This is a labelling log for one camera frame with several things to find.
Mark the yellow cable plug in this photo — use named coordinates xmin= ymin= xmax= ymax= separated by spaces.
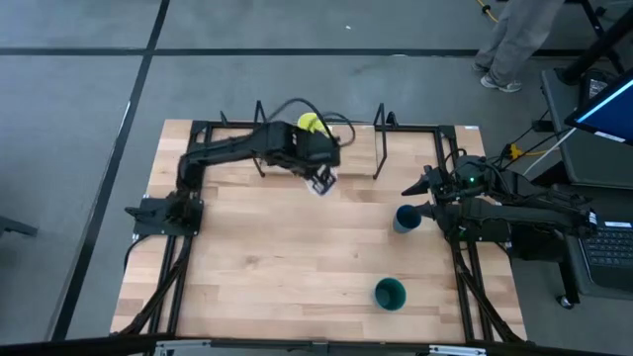
xmin=506 ymin=142 xmax=545 ymax=160

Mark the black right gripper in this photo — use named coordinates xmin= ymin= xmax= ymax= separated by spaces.
xmin=401 ymin=164 xmax=464 ymax=218

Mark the black slanted stand pole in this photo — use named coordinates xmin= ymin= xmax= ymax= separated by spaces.
xmin=558 ymin=4 xmax=633 ymax=85

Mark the black floor stand foot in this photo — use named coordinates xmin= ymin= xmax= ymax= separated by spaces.
xmin=0 ymin=215 xmax=40 ymax=238

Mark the black rig crossbar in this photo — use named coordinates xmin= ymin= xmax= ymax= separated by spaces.
xmin=0 ymin=333 xmax=633 ymax=356

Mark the black metal table frame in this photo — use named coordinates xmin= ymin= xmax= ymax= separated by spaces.
xmin=111 ymin=120 xmax=528 ymax=345

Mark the black laptop keyboard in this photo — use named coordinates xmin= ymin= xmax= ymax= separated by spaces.
xmin=578 ymin=220 xmax=633 ymax=293

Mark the wooden shelf with black frame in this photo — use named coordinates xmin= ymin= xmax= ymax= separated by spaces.
xmin=248 ymin=101 xmax=400 ymax=180

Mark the grey side desk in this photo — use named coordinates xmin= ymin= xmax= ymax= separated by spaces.
xmin=538 ymin=66 xmax=633 ymax=311

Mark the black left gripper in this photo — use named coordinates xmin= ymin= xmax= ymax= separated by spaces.
xmin=295 ymin=129 xmax=342 ymax=195

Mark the person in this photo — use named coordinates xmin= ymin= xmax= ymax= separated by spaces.
xmin=469 ymin=0 xmax=568 ymax=94

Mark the computer monitor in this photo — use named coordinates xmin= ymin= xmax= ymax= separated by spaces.
xmin=564 ymin=68 xmax=633 ymax=147

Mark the dark blue cup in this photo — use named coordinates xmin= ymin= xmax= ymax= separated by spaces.
xmin=393 ymin=204 xmax=423 ymax=234

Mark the white cable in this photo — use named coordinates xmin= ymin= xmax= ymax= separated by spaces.
xmin=522 ymin=128 xmax=578 ymax=177

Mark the black power adapter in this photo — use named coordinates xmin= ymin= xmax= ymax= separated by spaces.
xmin=578 ymin=68 xmax=617 ymax=108

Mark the dark green cup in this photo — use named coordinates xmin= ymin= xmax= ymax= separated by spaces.
xmin=374 ymin=277 xmax=407 ymax=312

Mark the yellow mug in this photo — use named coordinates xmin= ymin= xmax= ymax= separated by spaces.
xmin=296 ymin=112 xmax=333 ymax=137

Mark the yellow floor cable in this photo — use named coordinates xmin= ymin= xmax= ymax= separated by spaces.
xmin=475 ymin=0 xmax=500 ymax=24

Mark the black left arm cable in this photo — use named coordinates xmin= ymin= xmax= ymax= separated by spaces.
xmin=269 ymin=97 xmax=356 ymax=148

